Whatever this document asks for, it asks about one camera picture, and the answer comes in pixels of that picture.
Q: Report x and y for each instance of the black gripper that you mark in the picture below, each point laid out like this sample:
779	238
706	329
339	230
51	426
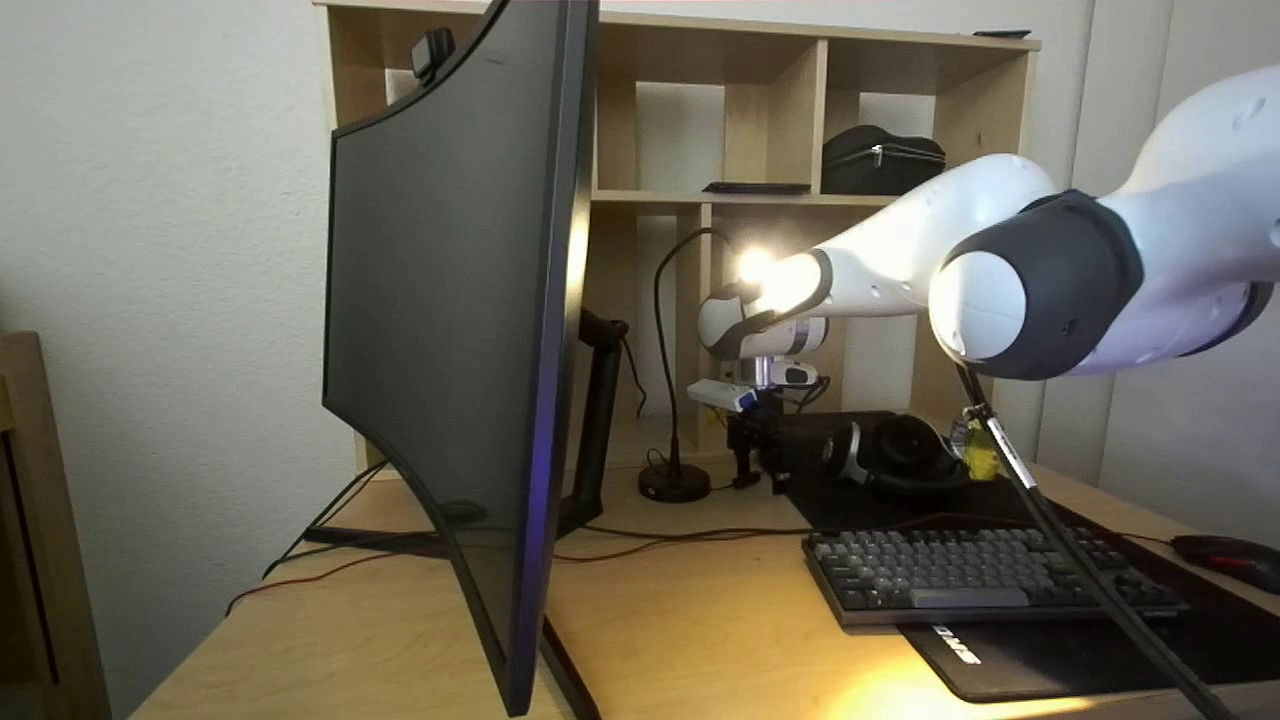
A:
761	426

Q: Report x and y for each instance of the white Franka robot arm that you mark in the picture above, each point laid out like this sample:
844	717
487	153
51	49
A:
1043	264

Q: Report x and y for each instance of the black gooseneck desk lamp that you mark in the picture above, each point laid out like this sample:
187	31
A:
669	478

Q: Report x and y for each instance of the black desk mat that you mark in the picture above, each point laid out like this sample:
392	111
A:
866	507

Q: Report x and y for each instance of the black monitor stand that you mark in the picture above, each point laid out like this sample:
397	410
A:
595	426

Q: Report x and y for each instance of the black keyboard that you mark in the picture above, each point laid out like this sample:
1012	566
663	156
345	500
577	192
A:
981	574

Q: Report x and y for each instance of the flat black device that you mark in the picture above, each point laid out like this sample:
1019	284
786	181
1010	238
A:
757	188

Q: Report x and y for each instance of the light wooden shelf unit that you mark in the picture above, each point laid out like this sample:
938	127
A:
786	147

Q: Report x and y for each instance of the black bag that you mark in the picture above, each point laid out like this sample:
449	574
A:
880	161

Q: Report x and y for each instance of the black curved monitor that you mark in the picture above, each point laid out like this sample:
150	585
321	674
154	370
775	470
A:
452	334

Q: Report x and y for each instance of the black computer mouse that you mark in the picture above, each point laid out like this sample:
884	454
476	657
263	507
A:
1226	554

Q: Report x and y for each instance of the small flat black item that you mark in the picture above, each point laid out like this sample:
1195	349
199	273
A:
1000	33

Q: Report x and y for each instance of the brown wooden furniture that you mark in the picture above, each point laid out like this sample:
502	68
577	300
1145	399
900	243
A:
40	563

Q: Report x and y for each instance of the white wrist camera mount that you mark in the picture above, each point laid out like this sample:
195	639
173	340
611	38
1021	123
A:
726	392

